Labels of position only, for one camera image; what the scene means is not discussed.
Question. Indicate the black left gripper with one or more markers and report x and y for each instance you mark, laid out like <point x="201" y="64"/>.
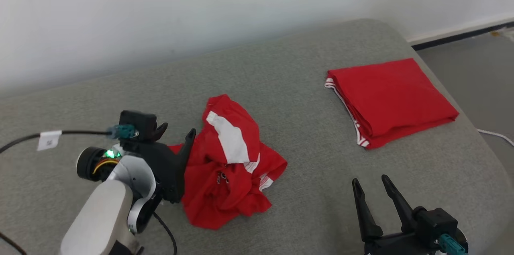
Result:
<point x="164" y="166"/>

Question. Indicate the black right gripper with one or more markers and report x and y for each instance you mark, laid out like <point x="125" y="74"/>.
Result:
<point x="393" y="245"/>

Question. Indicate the red garment with white band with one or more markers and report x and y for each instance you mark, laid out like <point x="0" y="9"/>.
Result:
<point x="225" y="190"/>

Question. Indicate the red jersey with number print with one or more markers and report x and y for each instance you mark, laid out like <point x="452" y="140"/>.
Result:
<point x="393" y="94"/>

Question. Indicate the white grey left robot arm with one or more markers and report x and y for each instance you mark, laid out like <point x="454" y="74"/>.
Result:
<point x="104" y="215"/>

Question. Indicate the white and black baseboard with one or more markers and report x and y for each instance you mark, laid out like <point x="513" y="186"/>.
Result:
<point x="461" y="34"/>

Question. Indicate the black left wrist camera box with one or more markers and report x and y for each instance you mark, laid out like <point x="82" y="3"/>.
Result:
<point x="136" y="123"/>

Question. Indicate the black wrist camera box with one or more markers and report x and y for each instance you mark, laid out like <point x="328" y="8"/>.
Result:
<point x="136" y="123"/>
<point x="435" y="223"/>

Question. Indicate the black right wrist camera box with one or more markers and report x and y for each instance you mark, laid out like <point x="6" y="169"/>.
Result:
<point x="435" y="223"/>

